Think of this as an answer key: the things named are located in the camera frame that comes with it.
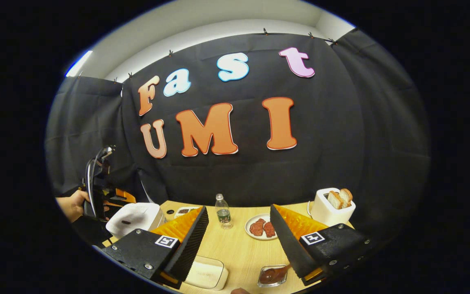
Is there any white rice cooker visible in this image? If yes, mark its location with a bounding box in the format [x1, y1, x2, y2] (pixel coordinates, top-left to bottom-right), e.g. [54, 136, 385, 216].
[105, 202, 164, 239]

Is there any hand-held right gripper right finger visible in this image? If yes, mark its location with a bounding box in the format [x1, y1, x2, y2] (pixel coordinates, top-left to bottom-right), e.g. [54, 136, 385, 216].
[270, 203, 372, 285]

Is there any white round plate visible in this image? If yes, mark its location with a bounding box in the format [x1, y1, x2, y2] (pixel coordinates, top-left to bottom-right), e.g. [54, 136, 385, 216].
[245, 213, 278, 241]

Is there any black backdrop cloth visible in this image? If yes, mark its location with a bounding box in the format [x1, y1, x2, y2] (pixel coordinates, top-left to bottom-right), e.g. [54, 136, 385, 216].
[44, 28, 430, 237]

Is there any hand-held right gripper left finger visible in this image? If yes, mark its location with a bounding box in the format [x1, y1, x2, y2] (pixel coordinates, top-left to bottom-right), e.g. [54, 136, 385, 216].
[100, 205, 210, 290]

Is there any brown wooden spoon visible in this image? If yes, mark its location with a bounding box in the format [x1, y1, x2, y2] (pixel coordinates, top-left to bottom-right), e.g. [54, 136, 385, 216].
[259, 265, 292, 285]

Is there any white divided dish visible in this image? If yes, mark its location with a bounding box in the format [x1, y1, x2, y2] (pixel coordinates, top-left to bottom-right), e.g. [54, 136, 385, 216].
[174, 206, 201, 219]

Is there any white toaster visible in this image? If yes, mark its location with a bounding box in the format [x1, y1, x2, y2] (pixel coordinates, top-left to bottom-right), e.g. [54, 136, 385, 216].
[309, 188, 357, 227]

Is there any clear plastic water bottle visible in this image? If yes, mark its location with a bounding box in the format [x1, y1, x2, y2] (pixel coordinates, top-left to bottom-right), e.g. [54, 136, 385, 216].
[215, 194, 234, 229]

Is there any clear chopstick holder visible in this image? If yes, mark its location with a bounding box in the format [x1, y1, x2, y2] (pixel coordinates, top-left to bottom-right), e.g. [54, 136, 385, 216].
[258, 265, 288, 287]

